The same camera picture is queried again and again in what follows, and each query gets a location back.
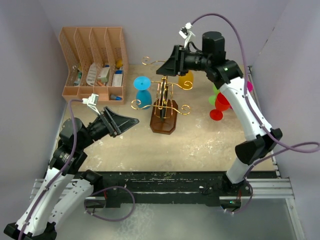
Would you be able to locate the white medicine box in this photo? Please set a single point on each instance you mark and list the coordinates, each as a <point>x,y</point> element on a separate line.
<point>103,76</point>

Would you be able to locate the green wine glass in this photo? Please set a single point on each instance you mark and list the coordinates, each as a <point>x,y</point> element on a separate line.
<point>212,98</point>

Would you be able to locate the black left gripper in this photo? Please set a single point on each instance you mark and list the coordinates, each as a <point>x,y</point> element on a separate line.
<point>120,123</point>

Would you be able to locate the yellow wine glass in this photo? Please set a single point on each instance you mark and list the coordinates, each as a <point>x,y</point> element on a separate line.
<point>186,81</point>

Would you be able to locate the yellow small object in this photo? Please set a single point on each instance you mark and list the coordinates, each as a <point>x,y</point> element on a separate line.
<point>119,64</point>

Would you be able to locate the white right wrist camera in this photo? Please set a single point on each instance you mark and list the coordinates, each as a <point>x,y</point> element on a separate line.
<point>186,33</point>

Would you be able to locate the gold black wine glass rack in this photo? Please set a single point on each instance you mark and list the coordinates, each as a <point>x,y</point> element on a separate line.
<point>165,110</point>

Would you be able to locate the white blue box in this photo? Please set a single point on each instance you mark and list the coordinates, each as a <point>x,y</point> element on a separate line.
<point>117,80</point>

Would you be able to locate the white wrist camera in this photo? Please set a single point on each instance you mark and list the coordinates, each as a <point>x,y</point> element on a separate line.
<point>91,102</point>
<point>186,33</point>

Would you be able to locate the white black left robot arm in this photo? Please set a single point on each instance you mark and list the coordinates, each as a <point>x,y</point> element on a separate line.
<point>51,207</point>

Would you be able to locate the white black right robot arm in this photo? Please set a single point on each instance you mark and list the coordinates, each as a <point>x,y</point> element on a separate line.
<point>260,136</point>

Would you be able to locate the aluminium table frame rail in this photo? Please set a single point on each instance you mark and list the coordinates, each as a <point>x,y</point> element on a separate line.
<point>210,188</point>

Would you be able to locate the blue wine glass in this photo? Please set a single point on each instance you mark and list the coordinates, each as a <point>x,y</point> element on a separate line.
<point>143,96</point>

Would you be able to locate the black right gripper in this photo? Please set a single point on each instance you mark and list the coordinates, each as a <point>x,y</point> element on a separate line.
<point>176,64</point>

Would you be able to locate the pink wine glass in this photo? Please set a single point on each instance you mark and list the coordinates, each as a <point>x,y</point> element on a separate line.
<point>249,86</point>

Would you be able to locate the grey blue cylinder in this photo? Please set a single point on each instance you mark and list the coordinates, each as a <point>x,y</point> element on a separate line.
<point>114,97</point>

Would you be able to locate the peach plastic file organizer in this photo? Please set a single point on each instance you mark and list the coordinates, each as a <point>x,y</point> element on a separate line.
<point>86,51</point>

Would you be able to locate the red wine glass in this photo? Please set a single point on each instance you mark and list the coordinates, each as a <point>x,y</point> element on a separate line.
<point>221,105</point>

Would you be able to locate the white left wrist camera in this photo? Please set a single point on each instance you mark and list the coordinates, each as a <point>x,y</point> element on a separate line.
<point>91,102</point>

